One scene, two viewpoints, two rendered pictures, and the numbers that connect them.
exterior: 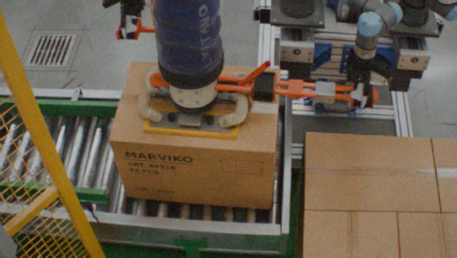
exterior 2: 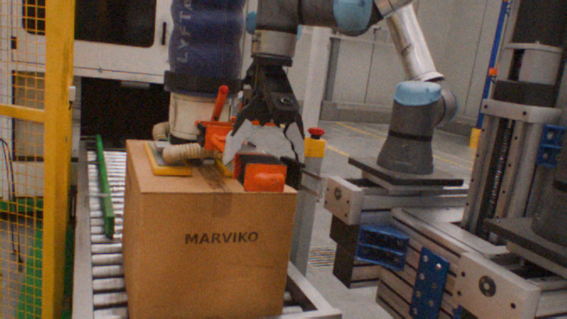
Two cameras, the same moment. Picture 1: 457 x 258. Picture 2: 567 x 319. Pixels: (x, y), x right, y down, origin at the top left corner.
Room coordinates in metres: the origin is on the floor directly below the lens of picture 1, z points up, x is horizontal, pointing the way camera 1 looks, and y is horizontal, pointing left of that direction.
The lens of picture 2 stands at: (0.97, -1.18, 1.28)
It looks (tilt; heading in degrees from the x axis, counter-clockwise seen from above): 12 degrees down; 60
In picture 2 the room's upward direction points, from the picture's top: 7 degrees clockwise
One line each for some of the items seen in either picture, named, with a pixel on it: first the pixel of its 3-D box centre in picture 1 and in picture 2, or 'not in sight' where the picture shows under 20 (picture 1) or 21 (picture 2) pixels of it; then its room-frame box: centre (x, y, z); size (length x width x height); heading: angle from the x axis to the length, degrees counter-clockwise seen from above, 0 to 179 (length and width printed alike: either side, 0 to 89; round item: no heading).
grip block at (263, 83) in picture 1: (263, 86); (218, 135); (1.39, -0.11, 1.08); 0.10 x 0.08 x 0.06; 172
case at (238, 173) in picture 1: (200, 135); (195, 223); (1.43, 0.13, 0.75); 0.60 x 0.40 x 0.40; 83
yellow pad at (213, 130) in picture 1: (190, 121); (164, 152); (1.33, 0.15, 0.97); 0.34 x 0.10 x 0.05; 82
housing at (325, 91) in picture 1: (325, 92); (241, 158); (1.36, -0.32, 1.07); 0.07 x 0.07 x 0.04; 82
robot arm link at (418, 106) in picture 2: not in sight; (416, 106); (1.87, -0.27, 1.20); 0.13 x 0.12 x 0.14; 24
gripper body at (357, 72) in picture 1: (360, 64); (267, 91); (1.35, -0.43, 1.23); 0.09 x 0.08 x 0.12; 83
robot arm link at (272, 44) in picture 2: (365, 48); (272, 45); (1.35, -0.44, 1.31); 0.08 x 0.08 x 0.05
